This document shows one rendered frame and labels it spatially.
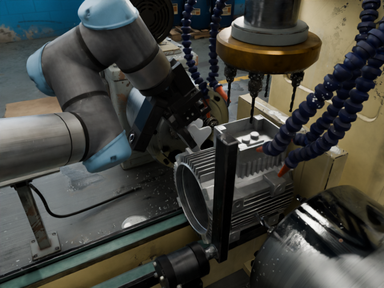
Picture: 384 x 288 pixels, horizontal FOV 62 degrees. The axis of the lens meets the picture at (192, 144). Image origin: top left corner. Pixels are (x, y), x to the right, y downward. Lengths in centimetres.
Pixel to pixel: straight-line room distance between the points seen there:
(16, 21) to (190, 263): 572
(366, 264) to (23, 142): 43
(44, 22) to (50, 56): 555
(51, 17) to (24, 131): 569
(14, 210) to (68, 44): 68
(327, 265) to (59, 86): 45
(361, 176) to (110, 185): 72
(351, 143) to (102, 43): 54
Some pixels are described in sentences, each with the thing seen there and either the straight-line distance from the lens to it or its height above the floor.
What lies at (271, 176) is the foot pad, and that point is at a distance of 67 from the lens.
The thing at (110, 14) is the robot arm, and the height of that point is 139.
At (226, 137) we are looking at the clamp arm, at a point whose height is 125.
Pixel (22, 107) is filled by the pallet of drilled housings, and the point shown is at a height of 15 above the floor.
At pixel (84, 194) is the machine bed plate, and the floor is 80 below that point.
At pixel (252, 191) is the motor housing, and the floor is 106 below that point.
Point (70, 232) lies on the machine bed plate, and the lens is 97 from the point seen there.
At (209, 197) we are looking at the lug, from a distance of 60.
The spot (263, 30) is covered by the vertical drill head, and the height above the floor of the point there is 136.
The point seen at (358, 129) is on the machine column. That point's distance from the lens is 74.
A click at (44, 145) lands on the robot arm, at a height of 127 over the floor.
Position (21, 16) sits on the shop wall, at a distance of 606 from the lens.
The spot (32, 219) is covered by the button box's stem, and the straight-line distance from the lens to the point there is 87.
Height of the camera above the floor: 149
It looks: 34 degrees down
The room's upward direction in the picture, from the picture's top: straight up
